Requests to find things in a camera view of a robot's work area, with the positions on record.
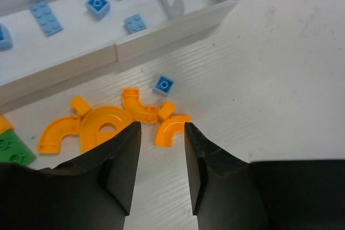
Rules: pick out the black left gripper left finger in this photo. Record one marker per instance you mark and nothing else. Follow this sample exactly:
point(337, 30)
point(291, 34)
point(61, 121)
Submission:
point(91, 191)

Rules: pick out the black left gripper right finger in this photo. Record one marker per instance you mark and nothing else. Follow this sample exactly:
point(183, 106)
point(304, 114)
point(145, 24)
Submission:
point(229, 193)

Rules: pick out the orange curved lego quarter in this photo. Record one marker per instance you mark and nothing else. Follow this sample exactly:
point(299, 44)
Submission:
point(169, 128)

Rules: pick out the green lego brick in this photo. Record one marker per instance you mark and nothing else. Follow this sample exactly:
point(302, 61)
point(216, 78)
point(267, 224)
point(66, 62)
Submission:
point(14, 150)

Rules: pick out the orange curved lego elbow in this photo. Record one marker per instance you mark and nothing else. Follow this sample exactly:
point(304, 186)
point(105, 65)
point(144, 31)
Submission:
point(144, 113)

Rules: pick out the yellow green lego stack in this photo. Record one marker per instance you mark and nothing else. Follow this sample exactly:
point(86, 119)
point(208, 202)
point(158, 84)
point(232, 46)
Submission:
point(5, 125)

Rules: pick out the orange round arch lego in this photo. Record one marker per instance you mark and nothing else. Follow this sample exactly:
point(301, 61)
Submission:
point(101, 124)

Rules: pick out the orange curved lego piece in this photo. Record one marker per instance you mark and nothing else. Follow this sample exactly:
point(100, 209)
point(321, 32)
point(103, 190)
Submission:
point(56, 131)

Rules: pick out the light blue hollow lego brick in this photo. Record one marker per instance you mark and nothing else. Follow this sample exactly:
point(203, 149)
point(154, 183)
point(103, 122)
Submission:
point(163, 85)

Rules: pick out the white divided sorting tray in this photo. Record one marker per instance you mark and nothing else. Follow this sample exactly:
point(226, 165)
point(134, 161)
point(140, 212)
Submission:
point(93, 35)

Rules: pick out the light blue square lego brick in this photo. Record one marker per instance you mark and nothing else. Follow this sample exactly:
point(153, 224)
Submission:
point(134, 24)

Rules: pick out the light blue long lego brick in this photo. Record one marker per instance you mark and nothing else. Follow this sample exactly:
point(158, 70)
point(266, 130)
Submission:
point(45, 18)

